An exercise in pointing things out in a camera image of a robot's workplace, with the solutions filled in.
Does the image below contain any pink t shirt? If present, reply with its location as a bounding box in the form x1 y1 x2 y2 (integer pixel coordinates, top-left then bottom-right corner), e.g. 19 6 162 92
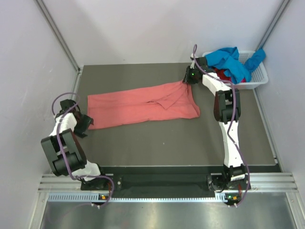
87 81 200 130

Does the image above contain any white plastic basket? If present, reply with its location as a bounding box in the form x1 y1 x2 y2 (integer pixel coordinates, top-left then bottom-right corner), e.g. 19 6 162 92
203 47 268 90

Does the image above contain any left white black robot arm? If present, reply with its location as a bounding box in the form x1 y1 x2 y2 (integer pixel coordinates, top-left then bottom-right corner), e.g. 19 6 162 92
41 99 108 190

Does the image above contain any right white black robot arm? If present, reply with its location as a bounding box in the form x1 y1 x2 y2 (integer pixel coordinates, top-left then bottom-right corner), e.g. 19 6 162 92
183 54 250 191

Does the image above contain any red t shirt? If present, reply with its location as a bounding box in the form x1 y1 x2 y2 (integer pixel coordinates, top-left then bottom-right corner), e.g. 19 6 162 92
213 67 249 84

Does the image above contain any blue t shirt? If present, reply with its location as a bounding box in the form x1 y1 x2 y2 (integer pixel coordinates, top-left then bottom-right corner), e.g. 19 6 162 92
205 47 266 83

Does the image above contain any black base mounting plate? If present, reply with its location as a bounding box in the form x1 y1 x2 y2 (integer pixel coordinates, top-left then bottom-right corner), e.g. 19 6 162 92
81 166 251 198

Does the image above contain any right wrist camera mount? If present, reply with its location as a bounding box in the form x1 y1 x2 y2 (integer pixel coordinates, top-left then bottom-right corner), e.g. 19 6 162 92
190 53 196 61

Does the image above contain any right aluminium corner post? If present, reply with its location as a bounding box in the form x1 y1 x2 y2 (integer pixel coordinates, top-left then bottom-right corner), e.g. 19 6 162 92
256 0 292 51

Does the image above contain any aluminium corner post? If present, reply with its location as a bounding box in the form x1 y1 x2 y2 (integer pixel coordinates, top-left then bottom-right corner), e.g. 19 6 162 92
34 0 81 72
256 0 292 51

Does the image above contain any left aluminium corner post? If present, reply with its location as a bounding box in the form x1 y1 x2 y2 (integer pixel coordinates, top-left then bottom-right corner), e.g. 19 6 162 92
34 0 81 72

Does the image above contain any slotted cable duct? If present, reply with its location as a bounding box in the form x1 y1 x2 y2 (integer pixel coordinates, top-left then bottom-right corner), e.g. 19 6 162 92
48 193 238 203

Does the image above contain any aluminium frame rail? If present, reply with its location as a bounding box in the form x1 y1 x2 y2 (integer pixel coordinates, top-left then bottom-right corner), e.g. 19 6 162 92
38 173 298 192

